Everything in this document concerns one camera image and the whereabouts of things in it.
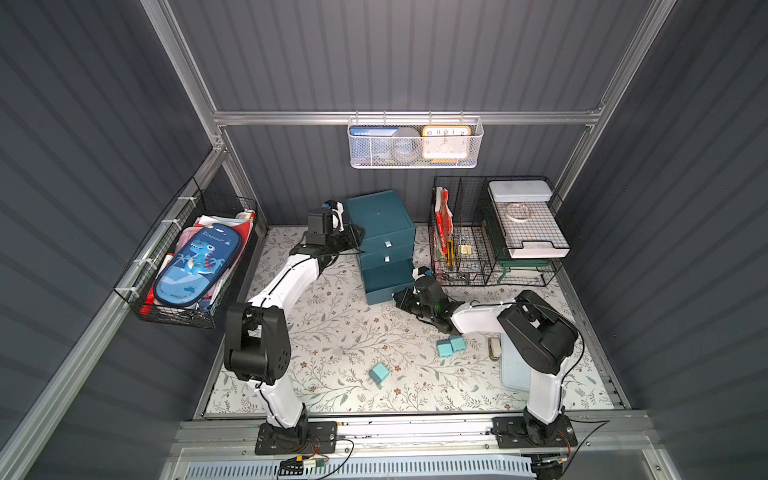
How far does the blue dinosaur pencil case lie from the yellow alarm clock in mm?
594

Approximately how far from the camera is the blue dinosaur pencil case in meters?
0.62

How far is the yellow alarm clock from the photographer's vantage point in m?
0.90
